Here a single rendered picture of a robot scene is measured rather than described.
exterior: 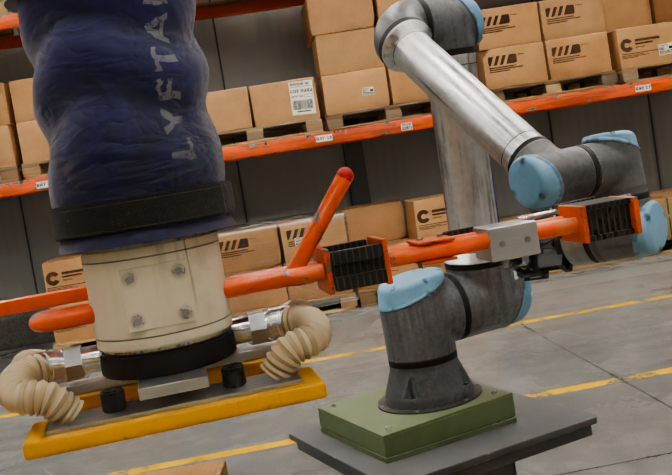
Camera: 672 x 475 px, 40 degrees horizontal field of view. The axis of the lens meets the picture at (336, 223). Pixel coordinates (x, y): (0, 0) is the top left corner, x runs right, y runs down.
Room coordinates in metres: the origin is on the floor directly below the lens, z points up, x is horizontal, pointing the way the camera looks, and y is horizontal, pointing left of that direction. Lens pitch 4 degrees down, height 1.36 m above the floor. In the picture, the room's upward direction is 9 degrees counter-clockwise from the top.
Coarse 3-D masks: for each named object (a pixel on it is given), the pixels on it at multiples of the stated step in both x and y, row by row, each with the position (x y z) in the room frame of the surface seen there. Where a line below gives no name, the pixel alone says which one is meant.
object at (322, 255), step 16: (368, 240) 1.25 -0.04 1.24; (384, 240) 1.18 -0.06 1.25; (320, 256) 1.18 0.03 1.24; (336, 256) 1.16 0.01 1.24; (352, 256) 1.16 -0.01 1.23; (368, 256) 1.16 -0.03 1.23; (384, 256) 1.18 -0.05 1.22; (336, 272) 1.16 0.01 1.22; (352, 272) 1.17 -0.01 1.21; (368, 272) 1.16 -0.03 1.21; (384, 272) 1.17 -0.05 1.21; (320, 288) 1.23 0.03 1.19; (336, 288) 1.16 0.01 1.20; (352, 288) 1.16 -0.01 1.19
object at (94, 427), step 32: (224, 384) 1.07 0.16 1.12; (256, 384) 1.07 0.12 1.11; (288, 384) 1.06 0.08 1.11; (320, 384) 1.05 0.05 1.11; (96, 416) 1.04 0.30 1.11; (128, 416) 1.02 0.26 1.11; (160, 416) 1.02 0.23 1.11; (192, 416) 1.02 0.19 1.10; (224, 416) 1.03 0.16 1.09; (32, 448) 0.99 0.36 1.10; (64, 448) 1.00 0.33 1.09
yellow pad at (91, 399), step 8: (248, 360) 1.24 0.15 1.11; (256, 360) 1.23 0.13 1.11; (208, 368) 1.23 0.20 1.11; (216, 368) 1.22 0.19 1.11; (248, 368) 1.22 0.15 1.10; (256, 368) 1.23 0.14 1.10; (208, 376) 1.22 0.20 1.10; (216, 376) 1.22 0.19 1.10; (248, 376) 1.23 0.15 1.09; (128, 384) 1.21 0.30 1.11; (136, 384) 1.20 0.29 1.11; (88, 392) 1.20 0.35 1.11; (96, 392) 1.20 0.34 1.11; (128, 392) 1.20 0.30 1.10; (136, 392) 1.20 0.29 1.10; (88, 400) 1.19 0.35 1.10; (96, 400) 1.19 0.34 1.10; (128, 400) 1.20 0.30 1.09; (88, 408) 1.19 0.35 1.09
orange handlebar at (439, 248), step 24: (408, 240) 1.25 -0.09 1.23; (432, 240) 1.20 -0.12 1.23; (456, 240) 1.21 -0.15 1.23; (480, 240) 1.21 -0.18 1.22; (312, 264) 1.21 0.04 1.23; (72, 288) 1.39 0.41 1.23; (240, 288) 1.15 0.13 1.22; (264, 288) 1.16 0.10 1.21; (0, 312) 1.36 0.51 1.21; (48, 312) 1.15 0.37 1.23; (72, 312) 1.12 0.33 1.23
